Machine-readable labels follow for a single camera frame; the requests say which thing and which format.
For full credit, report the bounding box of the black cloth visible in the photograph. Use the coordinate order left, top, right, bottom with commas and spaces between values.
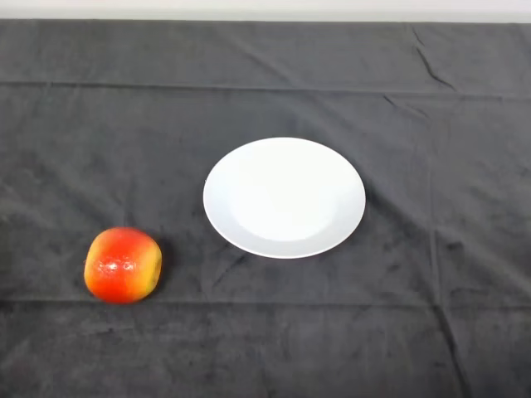
0, 18, 531, 398

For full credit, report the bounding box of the white round plate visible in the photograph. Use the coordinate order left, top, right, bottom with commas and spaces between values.
202, 137, 367, 260

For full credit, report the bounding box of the red yellow apple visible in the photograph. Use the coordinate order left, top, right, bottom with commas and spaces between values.
83, 226, 163, 305

